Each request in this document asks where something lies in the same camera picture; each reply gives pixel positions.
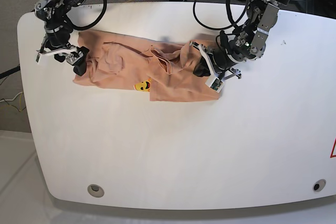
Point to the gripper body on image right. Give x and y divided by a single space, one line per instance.
218 61

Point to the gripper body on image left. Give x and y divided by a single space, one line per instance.
56 41

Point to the peach T-shirt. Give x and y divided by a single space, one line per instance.
163 69

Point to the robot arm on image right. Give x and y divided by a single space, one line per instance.
243 39

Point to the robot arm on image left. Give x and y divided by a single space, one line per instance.
54 13

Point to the black bar at left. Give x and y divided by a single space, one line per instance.
10 72

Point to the left table grommet hole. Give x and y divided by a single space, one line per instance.
95 191

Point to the table grommet hole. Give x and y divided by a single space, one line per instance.
319 185
95 191

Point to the right table grommet hole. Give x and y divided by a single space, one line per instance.
319 185

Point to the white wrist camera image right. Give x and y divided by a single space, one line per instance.
214 83

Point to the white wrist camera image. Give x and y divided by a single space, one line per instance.
214 83
42 60

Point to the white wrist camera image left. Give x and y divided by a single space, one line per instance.
42 60

